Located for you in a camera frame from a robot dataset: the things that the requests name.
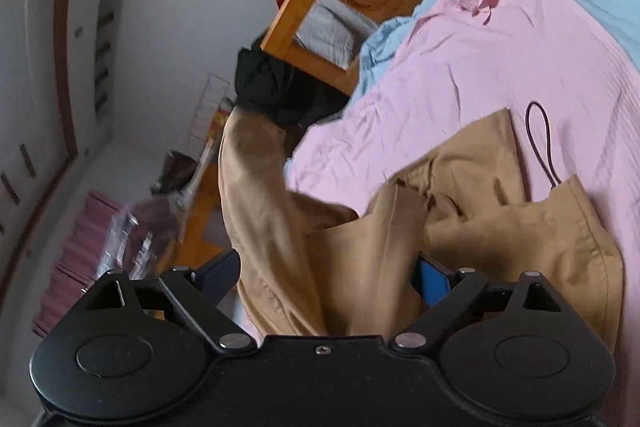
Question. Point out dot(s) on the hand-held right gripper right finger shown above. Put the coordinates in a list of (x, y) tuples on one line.
[(434, 282)]

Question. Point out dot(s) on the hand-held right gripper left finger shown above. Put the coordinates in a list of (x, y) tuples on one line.
[(220, 274)]

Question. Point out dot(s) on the tan hoodie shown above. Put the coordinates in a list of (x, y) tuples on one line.
[(350, 257)]

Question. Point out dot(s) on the black clothes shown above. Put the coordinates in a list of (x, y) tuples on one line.
[(280, 87)]

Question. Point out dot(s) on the wooden chair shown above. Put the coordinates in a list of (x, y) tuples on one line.
[(200, 212)]

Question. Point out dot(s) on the clear plastic bag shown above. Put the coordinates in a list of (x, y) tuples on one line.
[(135, 232)]

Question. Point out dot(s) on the pink bed sheet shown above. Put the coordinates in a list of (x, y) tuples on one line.
[(450, 72)]

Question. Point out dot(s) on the white wardrobe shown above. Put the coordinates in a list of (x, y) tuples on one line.
[(45, 82)]

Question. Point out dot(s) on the white crinkled cloth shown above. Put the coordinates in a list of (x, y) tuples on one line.
[(325, 34)]

